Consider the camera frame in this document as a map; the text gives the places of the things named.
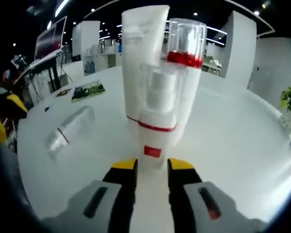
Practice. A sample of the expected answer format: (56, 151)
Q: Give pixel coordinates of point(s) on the small white spray bottle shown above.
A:
(156, 138)

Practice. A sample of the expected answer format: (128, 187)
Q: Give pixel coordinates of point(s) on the green navy skincare sachet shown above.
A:
(88, 91)

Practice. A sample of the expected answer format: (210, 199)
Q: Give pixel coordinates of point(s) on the round ceiling spotlights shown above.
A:
(195, 13)

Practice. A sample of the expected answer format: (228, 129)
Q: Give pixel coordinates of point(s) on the gold skincare sachet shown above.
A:
(63, 92)

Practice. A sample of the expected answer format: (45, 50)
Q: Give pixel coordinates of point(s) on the blue water jugs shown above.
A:
(89, 67)

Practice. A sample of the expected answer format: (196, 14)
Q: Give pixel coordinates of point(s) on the white pump bottle red collar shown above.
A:
(191, 82)

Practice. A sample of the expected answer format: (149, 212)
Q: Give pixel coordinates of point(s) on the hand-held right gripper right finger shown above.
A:
(230, 211)

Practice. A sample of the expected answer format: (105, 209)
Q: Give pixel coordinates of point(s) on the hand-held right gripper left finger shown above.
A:
(75, 206)

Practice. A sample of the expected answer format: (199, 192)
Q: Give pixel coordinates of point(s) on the white laptop red screen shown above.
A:
(51, 38)

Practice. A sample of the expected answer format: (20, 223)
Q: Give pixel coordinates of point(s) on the white skincare tube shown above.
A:
(70, 128)

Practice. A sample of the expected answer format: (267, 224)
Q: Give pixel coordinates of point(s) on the clear tube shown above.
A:
(138, 48)

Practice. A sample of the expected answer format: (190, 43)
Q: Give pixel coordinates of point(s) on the ceiling light strips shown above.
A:
(214, 29)

